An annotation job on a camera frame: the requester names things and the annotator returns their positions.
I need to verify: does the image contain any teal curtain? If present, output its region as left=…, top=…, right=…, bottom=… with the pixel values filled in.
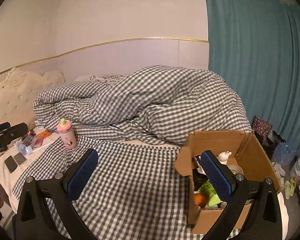
left=206, top=0, right=300, bottom=150

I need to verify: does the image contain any green slipper pair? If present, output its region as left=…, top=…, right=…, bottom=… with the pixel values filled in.
left=284, top=177, right=296, bottom=200

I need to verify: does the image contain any blue plastic bag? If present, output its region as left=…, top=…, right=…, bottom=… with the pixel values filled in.
left=271, top=140, right=297, bottom=166

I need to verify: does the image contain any beige tufted headboard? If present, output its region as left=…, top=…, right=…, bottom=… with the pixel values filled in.
left=0, top=69, right=64, bottom=129

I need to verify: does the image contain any orange fruit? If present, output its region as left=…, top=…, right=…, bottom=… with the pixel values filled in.
left=193, top=192, right=209, bottom=208

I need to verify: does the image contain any pink baby bottle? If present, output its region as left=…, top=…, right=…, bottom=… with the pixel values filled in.
left=56, top=118, right=77, bottom=150

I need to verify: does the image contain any grey checked duvet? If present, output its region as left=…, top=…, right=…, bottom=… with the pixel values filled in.
left=33, top=66, right=251, bottom=145

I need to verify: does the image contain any white toy figure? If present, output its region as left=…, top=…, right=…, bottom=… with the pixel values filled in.
left=217, top=151, right=232, bottom=165

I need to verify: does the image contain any brown cardboard box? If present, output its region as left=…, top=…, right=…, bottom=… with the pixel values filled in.
left=174, top=131, right=281, bottom=235

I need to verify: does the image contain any green plastic package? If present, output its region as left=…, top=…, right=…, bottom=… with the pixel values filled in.
left=199, top=181, right=222, bottom=206

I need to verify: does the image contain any black square pad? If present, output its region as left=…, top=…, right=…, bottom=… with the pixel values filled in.
left=14, top=152, right=27, bottom=165
left=4, top=156, right=18, bottom=173

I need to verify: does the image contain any white slipper pair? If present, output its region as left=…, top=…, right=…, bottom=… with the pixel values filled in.
left=271, top=162, right=286, bottom=178

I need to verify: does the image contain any dark patterned bag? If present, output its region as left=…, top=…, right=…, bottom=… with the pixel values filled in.
left=251, top=115, right=273, bottom=144

